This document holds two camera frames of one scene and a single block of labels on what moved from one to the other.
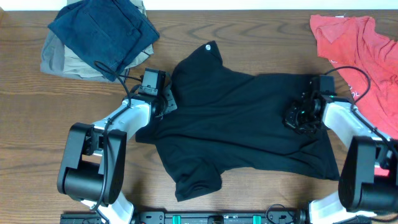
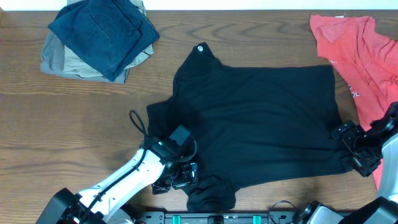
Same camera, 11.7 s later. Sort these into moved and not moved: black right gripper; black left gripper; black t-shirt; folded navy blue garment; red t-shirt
Moved: black t-shirt; black left gripper; black right gripper
Not moved: folded navy blue garment; red t-shirt
